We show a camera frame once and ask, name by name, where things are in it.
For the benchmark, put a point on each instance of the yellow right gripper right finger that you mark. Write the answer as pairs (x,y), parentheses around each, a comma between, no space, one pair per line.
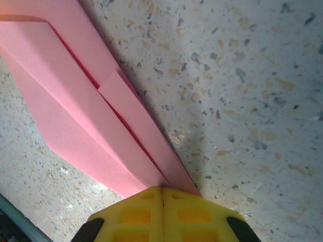
(196,219)

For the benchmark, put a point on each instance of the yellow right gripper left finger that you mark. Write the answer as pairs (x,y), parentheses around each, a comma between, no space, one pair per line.
(136,216)

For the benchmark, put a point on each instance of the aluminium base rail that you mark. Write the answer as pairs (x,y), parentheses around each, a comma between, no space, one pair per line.
(15,219)

